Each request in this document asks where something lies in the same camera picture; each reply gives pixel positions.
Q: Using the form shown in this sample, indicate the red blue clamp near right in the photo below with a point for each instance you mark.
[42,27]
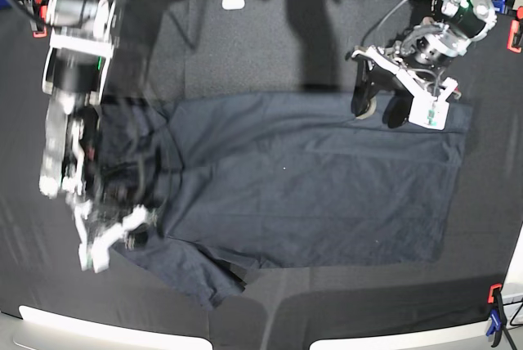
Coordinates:
[497,317]

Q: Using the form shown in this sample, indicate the black table cloth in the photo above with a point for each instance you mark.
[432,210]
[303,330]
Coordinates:
[196,48]

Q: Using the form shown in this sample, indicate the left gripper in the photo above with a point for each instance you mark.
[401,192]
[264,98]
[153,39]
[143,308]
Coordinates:
[412,69]

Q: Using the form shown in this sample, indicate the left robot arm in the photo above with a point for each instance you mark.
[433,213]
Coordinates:
[473,18]

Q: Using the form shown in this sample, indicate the red clamp far left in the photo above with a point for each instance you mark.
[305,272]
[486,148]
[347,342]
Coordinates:
[38,9]

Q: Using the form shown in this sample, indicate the dark grey t-shirt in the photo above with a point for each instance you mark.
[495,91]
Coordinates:
[280,180]

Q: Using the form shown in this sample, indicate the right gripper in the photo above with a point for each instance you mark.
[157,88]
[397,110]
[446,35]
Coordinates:
[106,206]

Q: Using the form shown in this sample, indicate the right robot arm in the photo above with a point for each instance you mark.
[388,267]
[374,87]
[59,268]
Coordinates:
[83,39]

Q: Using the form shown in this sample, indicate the red clamp far right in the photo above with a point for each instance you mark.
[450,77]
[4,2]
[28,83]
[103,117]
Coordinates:
[514,39]

